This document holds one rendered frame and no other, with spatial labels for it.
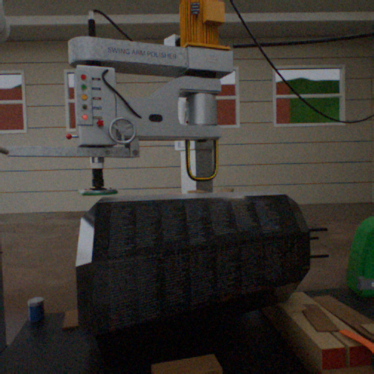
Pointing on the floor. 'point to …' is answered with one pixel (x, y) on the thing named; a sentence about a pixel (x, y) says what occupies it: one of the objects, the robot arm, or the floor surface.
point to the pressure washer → (362, 260)
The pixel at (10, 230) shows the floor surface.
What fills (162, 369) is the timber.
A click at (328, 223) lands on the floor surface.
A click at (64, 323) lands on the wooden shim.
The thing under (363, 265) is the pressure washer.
